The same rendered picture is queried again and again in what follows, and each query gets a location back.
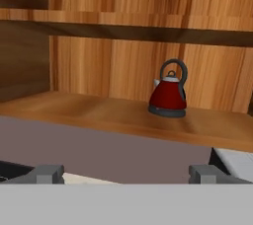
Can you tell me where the red kettle with grey handle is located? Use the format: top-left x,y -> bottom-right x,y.
147,58 -> 189,118

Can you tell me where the open wooden cabinet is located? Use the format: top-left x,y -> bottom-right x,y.
0,0 -> 253,154

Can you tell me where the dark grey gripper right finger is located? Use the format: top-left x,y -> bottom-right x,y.
188,164 -> 252,185

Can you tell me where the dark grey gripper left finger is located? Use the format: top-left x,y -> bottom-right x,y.
2,164 -> 65,185

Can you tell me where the black hob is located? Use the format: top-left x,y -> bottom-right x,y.
0,160 -> 36,183

